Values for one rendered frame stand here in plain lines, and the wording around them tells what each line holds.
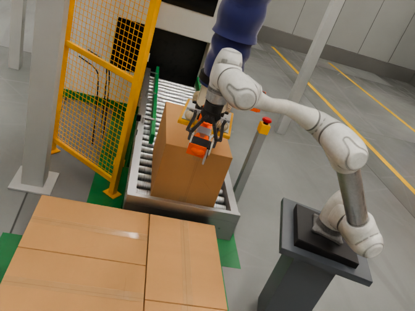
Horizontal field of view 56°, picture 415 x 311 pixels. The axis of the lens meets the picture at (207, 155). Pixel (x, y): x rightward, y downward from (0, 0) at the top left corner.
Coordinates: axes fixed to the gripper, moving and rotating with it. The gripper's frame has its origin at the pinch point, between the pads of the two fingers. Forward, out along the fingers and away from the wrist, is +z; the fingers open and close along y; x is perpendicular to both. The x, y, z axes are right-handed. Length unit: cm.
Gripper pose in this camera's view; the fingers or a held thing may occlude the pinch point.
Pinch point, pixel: (200, 145)
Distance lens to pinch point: 161.0
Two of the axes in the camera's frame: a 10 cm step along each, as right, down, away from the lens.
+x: -1.3, 4.5, -8.8
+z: -2.9, 8.3, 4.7
